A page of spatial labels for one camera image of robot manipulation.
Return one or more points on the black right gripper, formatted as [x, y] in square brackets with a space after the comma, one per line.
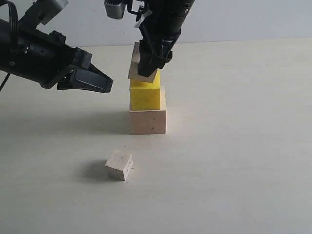
[159, 35]

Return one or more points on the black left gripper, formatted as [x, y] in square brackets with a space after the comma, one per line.
[48, 60]

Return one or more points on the medium wooden cube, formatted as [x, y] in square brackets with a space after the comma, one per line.
[133, 70]

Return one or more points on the yellow foam cube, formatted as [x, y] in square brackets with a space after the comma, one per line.
[145, 96]

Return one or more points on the small wooden cube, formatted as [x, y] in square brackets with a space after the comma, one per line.
[119, 164]

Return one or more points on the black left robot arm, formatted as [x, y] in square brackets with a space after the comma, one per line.
[10, 51]

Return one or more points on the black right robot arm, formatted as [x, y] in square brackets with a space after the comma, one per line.
[178, 8]

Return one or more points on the large wooden cube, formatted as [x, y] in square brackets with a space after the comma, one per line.
[148, 122]

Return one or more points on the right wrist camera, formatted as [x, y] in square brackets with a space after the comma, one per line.
[115, 10]

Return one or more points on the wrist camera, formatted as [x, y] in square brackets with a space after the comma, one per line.
[42, 11]
[115, 10]

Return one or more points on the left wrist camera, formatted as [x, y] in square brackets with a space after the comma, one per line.
[42, 11]

